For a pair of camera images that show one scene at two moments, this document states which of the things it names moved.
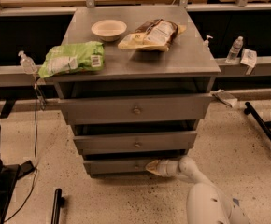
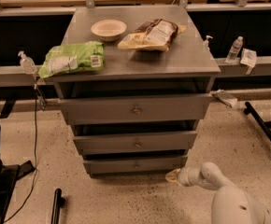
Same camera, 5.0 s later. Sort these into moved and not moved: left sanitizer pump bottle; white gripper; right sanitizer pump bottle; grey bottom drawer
Moved: white gripper
Not moved: grey bottom drawer; left sanitizer pump bottle; right sanitizer pump bottle
